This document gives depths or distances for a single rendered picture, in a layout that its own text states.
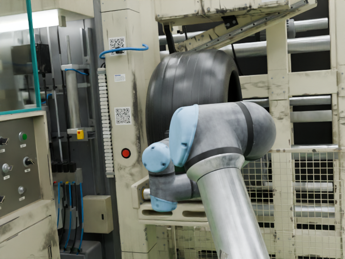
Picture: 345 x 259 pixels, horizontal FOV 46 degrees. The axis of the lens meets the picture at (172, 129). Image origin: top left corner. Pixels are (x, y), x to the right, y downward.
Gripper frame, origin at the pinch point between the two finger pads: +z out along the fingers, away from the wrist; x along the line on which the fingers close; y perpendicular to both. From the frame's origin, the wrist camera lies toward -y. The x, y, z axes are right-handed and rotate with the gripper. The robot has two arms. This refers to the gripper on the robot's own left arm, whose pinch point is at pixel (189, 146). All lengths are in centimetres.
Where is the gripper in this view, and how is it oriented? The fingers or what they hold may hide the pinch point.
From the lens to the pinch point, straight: 144.5
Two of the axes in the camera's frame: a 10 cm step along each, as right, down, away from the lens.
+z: 3.1, -1.2, 9.4
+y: -0.7, -9.9, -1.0
